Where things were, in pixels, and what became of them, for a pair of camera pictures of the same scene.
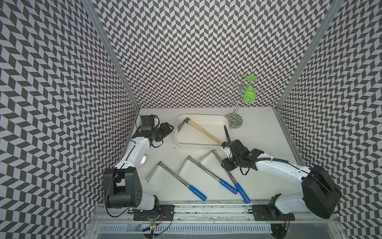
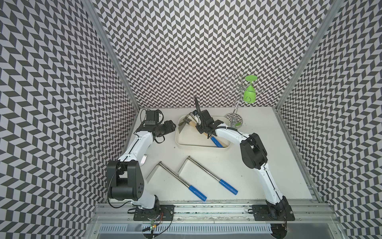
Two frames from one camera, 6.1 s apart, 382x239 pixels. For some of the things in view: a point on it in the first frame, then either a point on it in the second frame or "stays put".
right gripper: (227, 165) to (200, 130)
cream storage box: (200, 130) stays put
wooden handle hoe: (189, 121) stays put
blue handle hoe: (238, 185) to (185, 120)
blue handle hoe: (225, 184) stays put
